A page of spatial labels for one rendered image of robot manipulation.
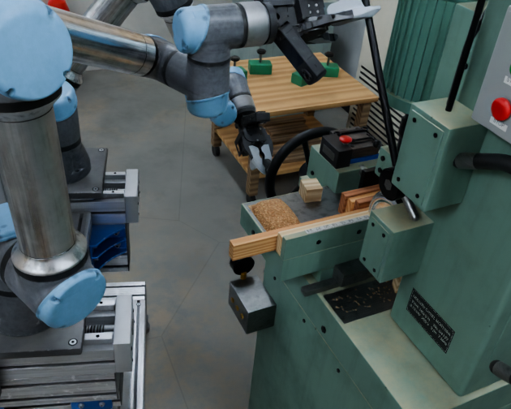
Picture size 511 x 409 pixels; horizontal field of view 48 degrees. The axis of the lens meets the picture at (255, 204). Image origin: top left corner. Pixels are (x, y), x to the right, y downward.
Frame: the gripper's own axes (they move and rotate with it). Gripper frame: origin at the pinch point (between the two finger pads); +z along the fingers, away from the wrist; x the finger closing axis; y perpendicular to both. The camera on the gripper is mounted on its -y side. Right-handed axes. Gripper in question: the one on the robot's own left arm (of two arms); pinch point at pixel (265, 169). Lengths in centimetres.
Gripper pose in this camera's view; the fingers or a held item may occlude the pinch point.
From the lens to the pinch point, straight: 161.4
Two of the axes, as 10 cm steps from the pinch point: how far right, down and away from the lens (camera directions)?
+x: -9.1, 1.2, -3.9
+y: -3.0, 4.4, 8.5
